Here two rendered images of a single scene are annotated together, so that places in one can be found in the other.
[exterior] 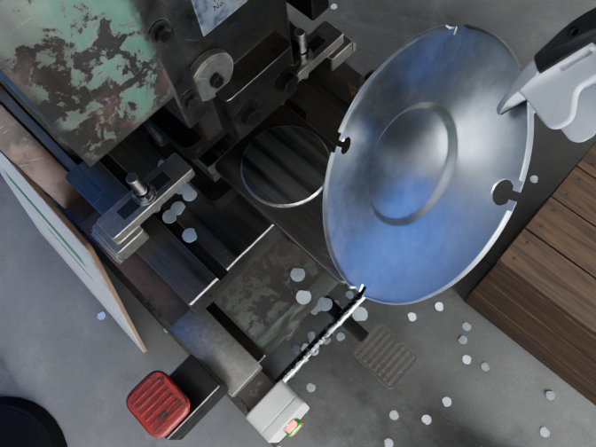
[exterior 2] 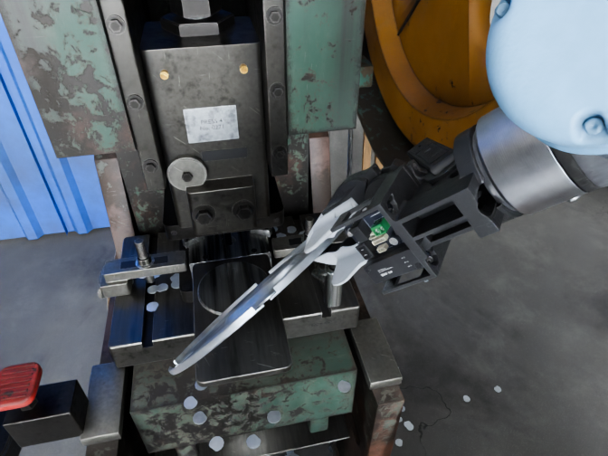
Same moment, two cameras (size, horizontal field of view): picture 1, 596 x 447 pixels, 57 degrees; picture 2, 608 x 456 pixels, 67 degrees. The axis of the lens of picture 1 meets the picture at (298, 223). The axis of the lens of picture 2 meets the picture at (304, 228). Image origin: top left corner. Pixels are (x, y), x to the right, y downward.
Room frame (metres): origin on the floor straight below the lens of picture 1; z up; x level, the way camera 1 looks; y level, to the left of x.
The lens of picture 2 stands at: (-0.09, -0.32, 1.35)
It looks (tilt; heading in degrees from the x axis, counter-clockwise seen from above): 39 degrees down; 24
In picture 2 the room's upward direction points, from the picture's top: straight up
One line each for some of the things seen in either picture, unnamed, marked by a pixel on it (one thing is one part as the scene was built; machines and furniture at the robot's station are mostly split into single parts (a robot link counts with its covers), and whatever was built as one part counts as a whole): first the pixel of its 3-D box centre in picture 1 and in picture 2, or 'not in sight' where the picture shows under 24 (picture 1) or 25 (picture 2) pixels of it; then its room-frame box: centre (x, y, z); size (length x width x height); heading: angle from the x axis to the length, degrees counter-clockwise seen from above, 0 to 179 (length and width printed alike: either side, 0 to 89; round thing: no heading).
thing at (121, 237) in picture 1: (139, 198); (139, 261); (0.36, 0.21, 0.76); 0.17 x 0.06 x 0.10; 126
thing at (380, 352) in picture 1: (311, 289); not in sight; (0.35, 0.00, 0.14); 0.59 x 0.10 x 0.05; 36
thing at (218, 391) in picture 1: (195, 399); (61, 429); (0.09, 0.20, 0.62); 0.10 x 0.06 x 0.20; 126
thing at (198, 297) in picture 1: (236, 148); (233, 279); (0.46, 0.08, 0.68); 0.45 x 0.30 x 0.06; 126
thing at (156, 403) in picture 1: (165, 404); (23, 396); (0.08, 0.21, 0.72); 0.07 x 0.06 x 0.08; 36
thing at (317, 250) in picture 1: (312, 205); (240, 333); (0.32, -0.03, 0.72); 0.25 x 0.14 x 0.14; 36
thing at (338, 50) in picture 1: (305, 50); (313, 238); (0.56, -0.06, 0.76); 0.17 x 0.06 x 0.10; 126
